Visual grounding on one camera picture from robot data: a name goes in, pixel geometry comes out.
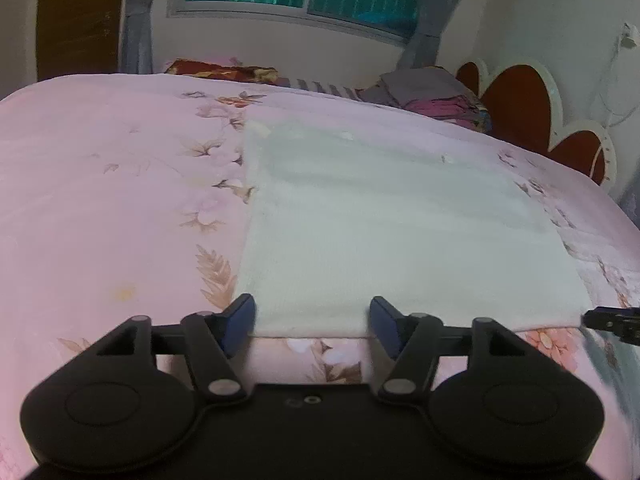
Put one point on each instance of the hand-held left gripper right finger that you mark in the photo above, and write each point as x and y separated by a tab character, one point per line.
385	325

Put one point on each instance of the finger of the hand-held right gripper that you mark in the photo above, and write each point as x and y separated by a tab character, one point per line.
615	322

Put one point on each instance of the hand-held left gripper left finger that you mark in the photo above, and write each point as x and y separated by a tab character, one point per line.
240	320

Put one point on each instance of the pale green towel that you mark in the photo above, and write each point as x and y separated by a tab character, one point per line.
390	240

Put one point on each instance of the pile of colourful clothes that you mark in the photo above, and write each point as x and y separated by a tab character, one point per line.
425	95

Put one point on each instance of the pink floral bed sheet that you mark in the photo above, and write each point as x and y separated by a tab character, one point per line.
100	185

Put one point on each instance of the red and white headboard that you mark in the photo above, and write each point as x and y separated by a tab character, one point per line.
520	100

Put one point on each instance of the striped cloth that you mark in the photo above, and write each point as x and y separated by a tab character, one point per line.
320	87

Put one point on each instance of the dark red floral pillow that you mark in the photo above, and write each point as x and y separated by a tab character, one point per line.
215	70

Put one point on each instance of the grey curtain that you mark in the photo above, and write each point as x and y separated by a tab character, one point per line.
425	35
137	35

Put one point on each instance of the teal cloth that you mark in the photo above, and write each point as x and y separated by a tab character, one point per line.
385	19

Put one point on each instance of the brown wooden door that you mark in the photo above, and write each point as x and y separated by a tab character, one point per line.
80	20

